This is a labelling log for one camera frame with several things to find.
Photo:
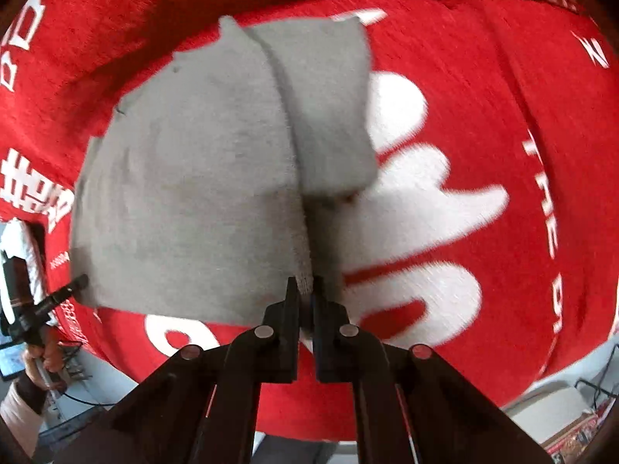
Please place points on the red printed blanket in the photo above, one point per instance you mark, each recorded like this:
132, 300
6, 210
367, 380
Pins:
483, 106

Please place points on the white quilted cloth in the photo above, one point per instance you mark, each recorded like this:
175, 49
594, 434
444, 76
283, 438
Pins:
34, 261

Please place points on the grey knit sweater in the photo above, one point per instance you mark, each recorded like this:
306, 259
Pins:
193, 179

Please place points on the stack of colourful books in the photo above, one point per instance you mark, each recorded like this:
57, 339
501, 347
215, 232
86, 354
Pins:
578, 437

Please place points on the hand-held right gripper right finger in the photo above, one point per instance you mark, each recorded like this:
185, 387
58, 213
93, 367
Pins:
320, 314

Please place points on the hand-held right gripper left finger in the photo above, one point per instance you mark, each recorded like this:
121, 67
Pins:
291, 314

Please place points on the person's left hand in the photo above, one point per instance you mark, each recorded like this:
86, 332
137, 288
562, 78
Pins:
46, 362

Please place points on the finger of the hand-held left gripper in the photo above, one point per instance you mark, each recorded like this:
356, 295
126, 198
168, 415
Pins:
63, 295

